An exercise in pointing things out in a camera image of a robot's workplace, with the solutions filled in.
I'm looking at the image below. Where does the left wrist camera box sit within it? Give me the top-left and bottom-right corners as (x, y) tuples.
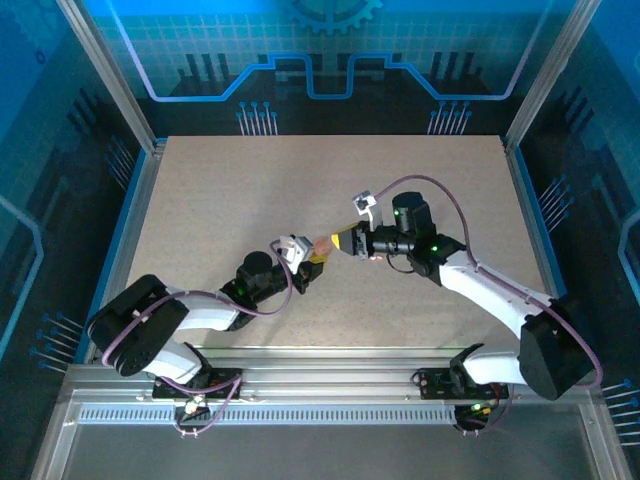
(276, 233), (315, 275)

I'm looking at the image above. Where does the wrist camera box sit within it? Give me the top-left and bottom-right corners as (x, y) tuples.
(351, 189), (382, 232)
(276, 233), (315, 275)

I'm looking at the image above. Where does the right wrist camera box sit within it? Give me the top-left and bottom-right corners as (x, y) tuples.
(351, 189), (382, 232)

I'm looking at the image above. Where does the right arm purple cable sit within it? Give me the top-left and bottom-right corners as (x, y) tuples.
(374, 173), (604, 436)

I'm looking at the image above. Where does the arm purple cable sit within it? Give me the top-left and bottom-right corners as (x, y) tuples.
(101, 240), (296, 439)
(374, 173), (604, 436)

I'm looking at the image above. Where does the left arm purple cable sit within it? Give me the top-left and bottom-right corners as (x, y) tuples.
(101, 240), (296, 439)

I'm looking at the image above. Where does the aluminium table side rail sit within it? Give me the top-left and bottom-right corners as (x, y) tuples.
(82, 138), (167, 364)
(502, 137), (576, 362)

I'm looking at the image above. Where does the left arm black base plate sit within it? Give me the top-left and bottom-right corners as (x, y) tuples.
(151, 367), (245, 401)

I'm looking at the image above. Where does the aluminium mounting rail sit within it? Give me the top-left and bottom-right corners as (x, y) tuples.
(64, 348), (601, 401)

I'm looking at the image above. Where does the grey slotted cable duct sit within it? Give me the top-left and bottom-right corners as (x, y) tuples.
(77, 407), (459, 426)

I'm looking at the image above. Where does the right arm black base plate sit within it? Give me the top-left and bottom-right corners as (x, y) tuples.
(414, 367), (510, 401)

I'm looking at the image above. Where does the aluminium frame post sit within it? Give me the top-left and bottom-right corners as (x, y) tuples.
(503, 0), (604, 151)
(54, 0), (160, 151)

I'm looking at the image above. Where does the aluminium lower frame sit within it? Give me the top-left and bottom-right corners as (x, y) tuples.
(29, 392), (634, 480)

